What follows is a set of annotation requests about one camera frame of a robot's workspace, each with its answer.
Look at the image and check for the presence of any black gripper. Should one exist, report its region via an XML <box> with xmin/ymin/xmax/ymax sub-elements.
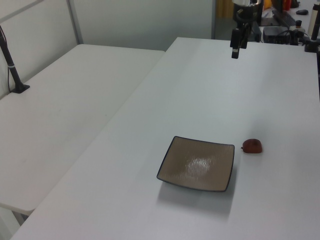
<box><xmin>230</xmin><ymin>8</ymin><xmax>254</xmax><ymax>60</ymax></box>

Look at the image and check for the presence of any small round red-brown food item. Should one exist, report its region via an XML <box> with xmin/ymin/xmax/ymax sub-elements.
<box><xmin>240</xmin><ymin>138</ymin><xmax>264</xmax><ymax>154</ymax></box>

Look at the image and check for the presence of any square brown ceramic plate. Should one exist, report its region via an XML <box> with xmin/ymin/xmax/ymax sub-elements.
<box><xmin>156</xmin><ymin>135</ymin><xmax>236</xmax><ymax>193</ymax></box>

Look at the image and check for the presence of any yellow board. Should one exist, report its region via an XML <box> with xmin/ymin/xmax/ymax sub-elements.
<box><xmin>215</xmin><ymin>0</ymin><xmax>236</xmax><ymax>19</ymax></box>

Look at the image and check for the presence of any black electronics box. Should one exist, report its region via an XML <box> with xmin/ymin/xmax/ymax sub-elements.
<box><xmin>262</xmin><ymin>25</ymin><xmax>300</xmax><ymax>46</ymax></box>

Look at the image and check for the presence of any emergency stop button box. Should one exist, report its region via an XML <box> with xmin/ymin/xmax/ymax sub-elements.
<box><xmin>289</xmin><ymin>19</ymin><xmax>306</xmax><ymax>33</ymax></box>

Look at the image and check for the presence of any black clamp stand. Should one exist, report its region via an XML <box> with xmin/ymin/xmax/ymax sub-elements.
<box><xmin>303</xmin><ymin>23</ymin><xmax>320</xmax><ymax>53</ymax></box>

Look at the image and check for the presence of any white cylinder with dark base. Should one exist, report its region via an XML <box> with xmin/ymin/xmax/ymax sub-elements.
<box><xmin>308</xmin><ymin>3</ymin><xmax>320</xmax><ymax>33</ymax></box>

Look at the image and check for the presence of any black camera pole with base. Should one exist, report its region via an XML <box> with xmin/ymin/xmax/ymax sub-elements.
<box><xmin>0</xmin><ymin>24</ymin><xmax>31</xmax><ymax>95</ymax></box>

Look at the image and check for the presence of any thin black pole cable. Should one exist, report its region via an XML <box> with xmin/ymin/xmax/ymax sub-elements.
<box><xmin>6</xmin><ymin>67</ymin><xmax>12</xmax><ymax>93</ymax></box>

